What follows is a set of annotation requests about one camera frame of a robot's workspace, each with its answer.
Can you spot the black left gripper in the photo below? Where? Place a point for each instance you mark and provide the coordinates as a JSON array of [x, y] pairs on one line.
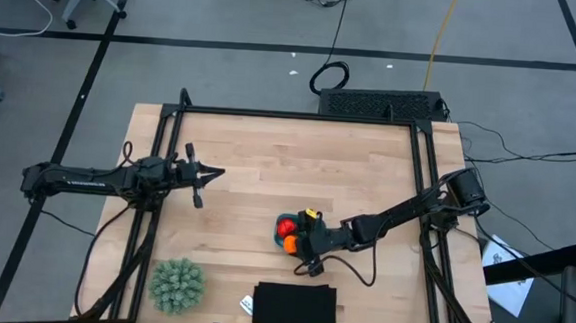
[[192, 173]]

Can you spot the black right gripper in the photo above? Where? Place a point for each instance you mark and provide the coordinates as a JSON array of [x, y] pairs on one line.
[[320, 241]]

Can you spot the orange toy produce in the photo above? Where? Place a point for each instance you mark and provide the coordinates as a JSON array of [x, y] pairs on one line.
[[290, 245]]

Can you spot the red toy tomato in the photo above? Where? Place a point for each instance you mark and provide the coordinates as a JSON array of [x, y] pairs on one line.
[[285, 227]]

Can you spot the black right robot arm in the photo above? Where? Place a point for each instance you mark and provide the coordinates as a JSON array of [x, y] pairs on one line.
[[400, 213]]

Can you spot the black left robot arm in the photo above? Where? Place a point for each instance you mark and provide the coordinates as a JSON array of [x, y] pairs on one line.
[[81, 181]]

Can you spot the teal plastic container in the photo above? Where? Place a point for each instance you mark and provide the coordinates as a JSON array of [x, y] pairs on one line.
[[278, 241]]

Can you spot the black folded cloth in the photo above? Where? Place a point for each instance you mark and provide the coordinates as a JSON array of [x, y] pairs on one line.
[[294, 307]]

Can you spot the white tag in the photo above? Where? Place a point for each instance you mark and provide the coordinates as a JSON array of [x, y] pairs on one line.
[[246, 304]]

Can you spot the green artificial plant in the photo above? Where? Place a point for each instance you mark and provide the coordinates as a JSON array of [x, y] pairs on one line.
[[177, 286]]

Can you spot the white paper sheet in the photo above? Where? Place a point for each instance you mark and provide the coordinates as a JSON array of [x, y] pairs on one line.
[[508, 290]]

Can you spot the black aluminium table frame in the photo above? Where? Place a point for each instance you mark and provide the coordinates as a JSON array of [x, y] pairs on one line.
[[296, 115]]

